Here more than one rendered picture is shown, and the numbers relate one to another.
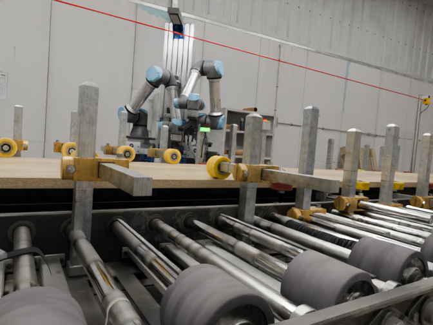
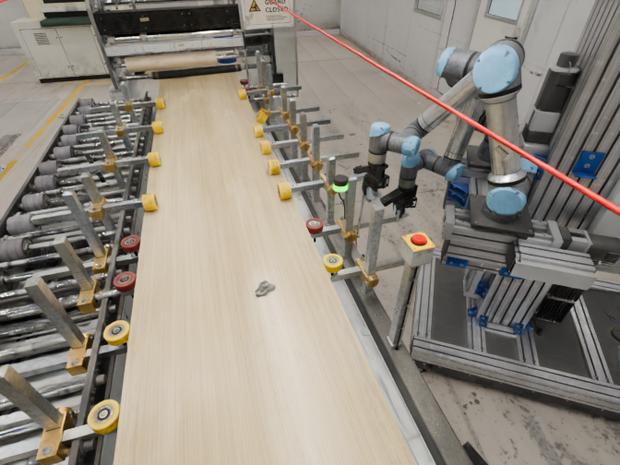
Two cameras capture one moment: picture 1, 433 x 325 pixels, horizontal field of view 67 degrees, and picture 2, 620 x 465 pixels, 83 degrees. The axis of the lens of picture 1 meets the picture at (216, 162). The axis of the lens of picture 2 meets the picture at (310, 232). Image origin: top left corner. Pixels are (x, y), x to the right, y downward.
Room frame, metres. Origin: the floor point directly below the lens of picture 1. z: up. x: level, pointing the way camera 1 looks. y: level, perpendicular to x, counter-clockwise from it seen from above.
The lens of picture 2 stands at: (2.28, -1.13, 1.89)
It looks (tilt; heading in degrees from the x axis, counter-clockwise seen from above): 40 degrees down; 106
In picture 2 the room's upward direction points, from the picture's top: 1 degrees counter-clockwise
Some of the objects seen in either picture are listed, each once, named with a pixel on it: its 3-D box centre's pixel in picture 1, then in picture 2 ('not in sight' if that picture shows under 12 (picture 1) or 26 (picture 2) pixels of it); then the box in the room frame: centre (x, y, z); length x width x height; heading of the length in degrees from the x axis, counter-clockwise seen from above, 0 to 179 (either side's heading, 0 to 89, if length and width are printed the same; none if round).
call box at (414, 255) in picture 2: (263, 126); (416, 250); (2.36, -0.32, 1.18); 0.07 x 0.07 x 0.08; 32
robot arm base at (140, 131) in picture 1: (139, 130); (494, 147); (2.72, 0.66, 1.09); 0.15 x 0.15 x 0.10
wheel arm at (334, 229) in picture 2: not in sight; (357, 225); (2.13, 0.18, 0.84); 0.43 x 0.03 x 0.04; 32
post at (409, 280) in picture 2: (261, 161); (403, 305); (2.37, -0.32, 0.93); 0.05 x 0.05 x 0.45; 32
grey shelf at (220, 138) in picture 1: (240, 162); not in sight; (4.99, -0.36, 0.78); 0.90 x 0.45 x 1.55; 118
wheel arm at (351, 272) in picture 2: not in sight; (375, 267); (2.25, -0.04, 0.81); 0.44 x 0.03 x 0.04; 32
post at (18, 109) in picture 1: (16, 155); (293, 135); (1.57, 0.96, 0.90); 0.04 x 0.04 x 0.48; 32
